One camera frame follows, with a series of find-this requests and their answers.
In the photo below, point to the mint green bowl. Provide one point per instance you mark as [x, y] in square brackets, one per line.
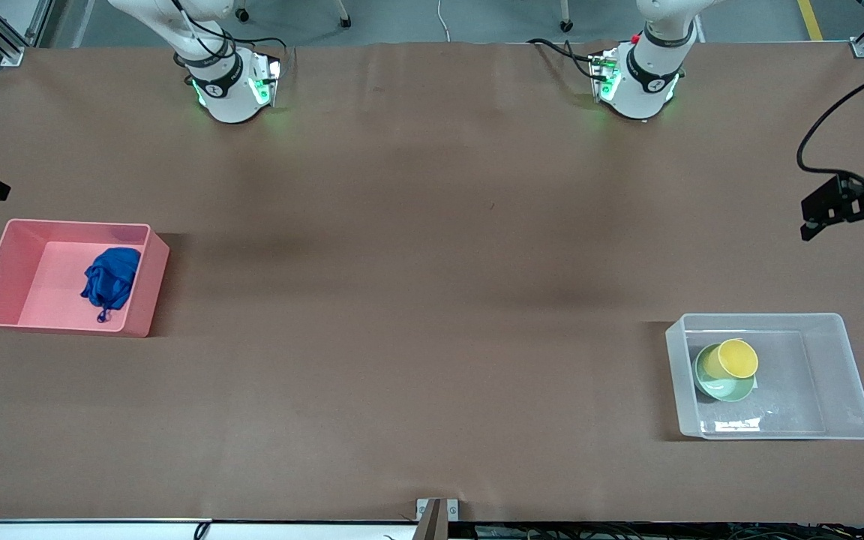
[724, 390]

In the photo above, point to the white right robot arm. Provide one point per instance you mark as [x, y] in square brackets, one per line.
[226, 97]

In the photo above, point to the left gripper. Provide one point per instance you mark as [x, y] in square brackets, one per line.
[856, 199]

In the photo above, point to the clear plastic storage box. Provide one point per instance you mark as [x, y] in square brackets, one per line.
[807, 405]

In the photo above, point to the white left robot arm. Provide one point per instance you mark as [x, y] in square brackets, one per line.
[642, 94]

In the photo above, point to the brown paper table cover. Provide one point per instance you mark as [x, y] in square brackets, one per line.
[432, 375]

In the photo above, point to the yellow floor tape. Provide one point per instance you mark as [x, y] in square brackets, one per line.
[810, 19]

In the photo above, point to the pink plastic bin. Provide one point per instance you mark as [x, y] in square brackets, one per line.
[42, 289]

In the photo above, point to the blue cloth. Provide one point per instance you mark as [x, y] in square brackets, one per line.
[113, 277]

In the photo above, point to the yellow plastic cup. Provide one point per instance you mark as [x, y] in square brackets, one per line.
[736, 358]

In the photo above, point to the metal table edge bracket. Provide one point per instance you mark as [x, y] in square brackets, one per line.
[432, 517]

